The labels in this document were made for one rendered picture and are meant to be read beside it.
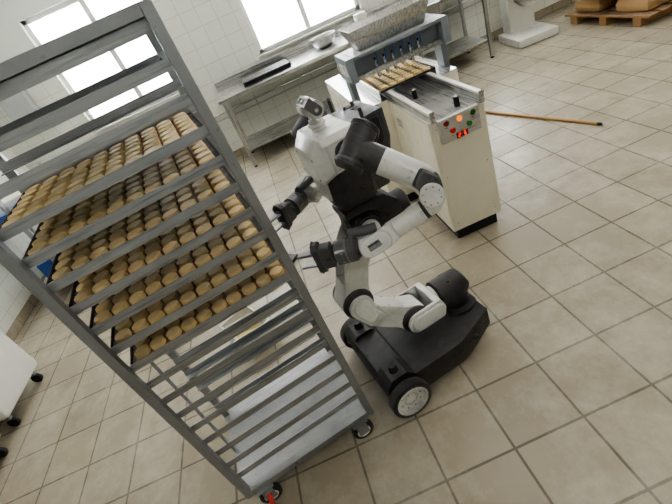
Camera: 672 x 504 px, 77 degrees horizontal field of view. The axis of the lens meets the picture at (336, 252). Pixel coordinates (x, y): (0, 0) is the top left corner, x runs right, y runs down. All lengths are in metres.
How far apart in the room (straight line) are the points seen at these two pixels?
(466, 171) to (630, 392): 1.40
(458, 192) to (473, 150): 0.26
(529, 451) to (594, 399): 0.35
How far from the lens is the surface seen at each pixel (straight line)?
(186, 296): 1.47
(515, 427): 2.02
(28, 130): 1.25
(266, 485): 2.07
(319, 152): 1.45
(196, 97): 1.20
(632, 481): 1.95
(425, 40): 3.24
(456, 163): 2.64
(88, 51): 1.22
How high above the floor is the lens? 1.76
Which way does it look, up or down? 33 degrees down
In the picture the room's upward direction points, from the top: 25 degrees counter-clockwise
